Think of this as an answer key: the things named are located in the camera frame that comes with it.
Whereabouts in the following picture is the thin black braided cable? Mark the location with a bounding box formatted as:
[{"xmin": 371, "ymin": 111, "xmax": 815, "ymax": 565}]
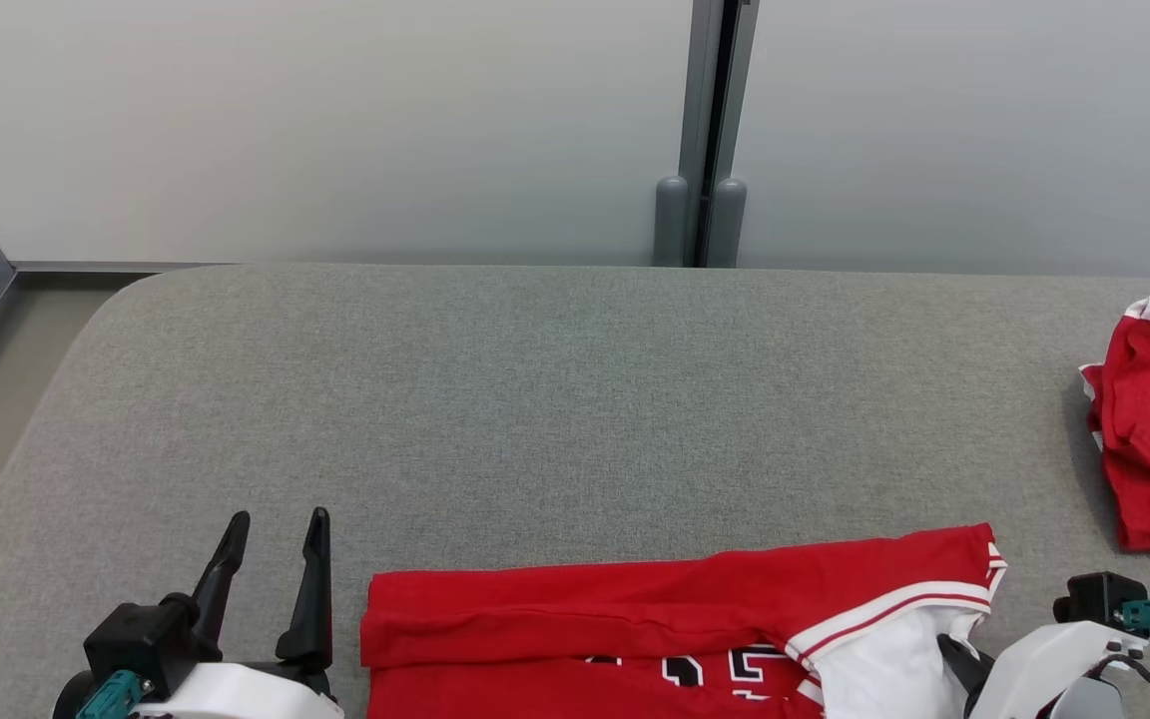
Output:
[{"xmin": 1094, "ymin": 654, "xmax": 1150, "ymax": 719}]

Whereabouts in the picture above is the grey partition joining post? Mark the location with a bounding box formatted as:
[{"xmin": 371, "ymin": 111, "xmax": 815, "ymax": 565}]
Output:
[{"xmin": 653, "ymin": 0, "xmax": 761, "ymax": 269}]

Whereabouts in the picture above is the white partition panel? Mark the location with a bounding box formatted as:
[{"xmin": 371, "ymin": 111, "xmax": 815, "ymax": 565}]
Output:
[
  {"xmin": 735, "ymin": 0, "xmax": 1150, "ymax": 281},
  {"xmin": 0, "ymin": 0, "xmax": 696, "ymax": 273}
]

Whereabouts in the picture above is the red white basketball jersey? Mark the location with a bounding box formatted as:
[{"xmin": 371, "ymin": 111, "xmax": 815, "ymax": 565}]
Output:
[{"xmin": 360, "ymin": 522, "xmax": 1008, "ymax": 719}]

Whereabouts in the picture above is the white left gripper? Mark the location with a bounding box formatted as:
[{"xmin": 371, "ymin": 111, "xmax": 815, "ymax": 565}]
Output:
[{"xmin": 136, "ymin": 507, "xmax": 344, "ymax": 719}]

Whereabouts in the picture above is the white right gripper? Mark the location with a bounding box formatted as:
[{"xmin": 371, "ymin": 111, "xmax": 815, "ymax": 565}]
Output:
[{"xmin": 937, "ymin": 621, "xmax": 1150, "ymax": 719}]

